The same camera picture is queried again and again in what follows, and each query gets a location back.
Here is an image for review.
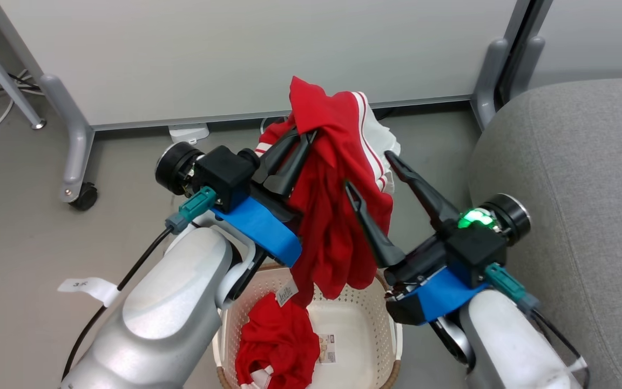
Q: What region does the black left arm cable teal plug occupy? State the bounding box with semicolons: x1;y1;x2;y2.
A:
62;186;218;381

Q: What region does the short grey partition foot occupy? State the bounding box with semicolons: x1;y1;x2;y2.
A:
470;38;509;131
500;35;546;106

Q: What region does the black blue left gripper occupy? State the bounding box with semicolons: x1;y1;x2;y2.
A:
155;128;318;268

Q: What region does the white paper cable tag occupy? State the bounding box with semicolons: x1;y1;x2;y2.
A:
57;277;120;308

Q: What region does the small white partition panel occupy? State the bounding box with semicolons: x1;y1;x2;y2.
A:
527;0;622;90

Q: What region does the black caster wheel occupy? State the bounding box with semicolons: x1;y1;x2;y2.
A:
69;182;99;212

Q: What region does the black right arm cable teal plug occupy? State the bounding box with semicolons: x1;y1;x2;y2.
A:
485;263;591;389

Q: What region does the grey fabric sofa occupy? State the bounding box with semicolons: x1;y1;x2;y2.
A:
468;77;622;389

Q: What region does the large white partition panel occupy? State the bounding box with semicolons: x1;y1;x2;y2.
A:
0;0;533;131

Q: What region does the white power adapter box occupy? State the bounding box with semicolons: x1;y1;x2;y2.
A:
168;123;210;145

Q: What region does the cream perforated laundry basket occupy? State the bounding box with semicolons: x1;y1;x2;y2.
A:
213;263;403;389

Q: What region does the black arm cable teal plug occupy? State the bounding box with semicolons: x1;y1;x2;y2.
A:
62;186;218;381
485;263;591;389

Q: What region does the grey metal table leg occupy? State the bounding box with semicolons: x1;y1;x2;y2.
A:
0;19;48;131

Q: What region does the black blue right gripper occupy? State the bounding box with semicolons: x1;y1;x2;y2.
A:
344;151;531;326

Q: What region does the red clothing with white stripes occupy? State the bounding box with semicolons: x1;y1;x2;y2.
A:
235;76;401;389

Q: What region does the long grey partition foot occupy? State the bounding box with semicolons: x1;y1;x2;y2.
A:
40;75;96;205

